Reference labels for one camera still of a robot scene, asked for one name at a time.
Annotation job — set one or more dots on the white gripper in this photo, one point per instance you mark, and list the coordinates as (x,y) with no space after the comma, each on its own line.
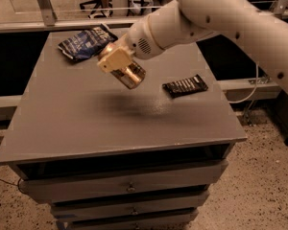
(138,42)

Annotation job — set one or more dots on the orange soda can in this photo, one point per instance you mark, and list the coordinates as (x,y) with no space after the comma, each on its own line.
(131,76)

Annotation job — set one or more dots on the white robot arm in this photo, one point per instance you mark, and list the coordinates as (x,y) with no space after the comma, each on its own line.
(262,36)

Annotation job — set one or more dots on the blue chip bag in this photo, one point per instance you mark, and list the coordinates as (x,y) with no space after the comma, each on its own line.
(87,43)

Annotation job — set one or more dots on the black office chair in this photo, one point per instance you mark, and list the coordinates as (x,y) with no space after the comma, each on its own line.
(101,9)

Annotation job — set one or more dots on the black snack bar wrapper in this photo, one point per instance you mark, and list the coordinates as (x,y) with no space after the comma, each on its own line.
(188,86)

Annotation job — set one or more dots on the grey drawer cabinet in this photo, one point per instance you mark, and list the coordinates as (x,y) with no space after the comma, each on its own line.
(79,137)

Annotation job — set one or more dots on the top drawer knob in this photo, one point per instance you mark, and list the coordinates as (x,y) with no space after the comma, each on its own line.
(131,188)

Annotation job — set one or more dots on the drawer knob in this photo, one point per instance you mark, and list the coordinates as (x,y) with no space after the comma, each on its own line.
(134,212)
(131,188)

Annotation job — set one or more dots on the metal railing frame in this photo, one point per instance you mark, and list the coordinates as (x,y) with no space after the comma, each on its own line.
(26,15)

